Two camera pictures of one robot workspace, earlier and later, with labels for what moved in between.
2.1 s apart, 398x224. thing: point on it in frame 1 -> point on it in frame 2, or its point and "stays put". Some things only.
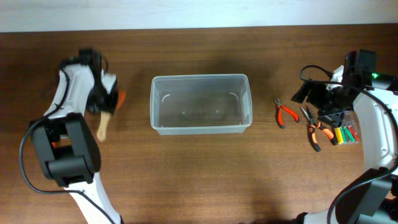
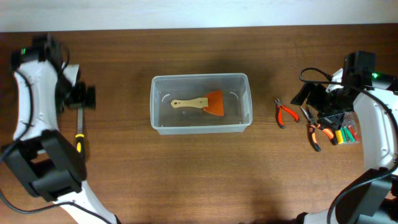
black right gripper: (333, 117) stays put
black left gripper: (111, 107) -> (83, 97)
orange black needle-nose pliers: (315, 125) stays put
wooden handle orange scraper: (106, 116) -> (212, 102)
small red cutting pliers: (281, 108) stays put
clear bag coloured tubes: (347, 131) stays put
